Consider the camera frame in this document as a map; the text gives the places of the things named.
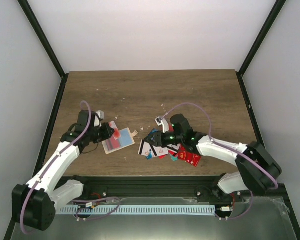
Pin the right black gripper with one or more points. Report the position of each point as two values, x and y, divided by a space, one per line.
159 140

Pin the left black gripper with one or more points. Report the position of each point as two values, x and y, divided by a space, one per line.
107 133

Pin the beige leather card holder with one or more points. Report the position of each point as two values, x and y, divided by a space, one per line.
125 140

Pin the red card gold vip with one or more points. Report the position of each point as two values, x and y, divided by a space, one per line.
192 158

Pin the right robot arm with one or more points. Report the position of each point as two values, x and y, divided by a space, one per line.
257 171

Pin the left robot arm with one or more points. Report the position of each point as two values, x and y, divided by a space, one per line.
35 203

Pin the blue card upper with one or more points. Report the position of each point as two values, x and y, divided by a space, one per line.
152 131

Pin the white black red card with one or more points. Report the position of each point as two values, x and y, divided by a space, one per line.
171 150

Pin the red gold card middle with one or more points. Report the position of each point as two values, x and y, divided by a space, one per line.
182 153

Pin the black aluminium frame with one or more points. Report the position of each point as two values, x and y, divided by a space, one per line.
161 186

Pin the light blue slotted cable duct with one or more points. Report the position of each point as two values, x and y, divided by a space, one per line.
125 210

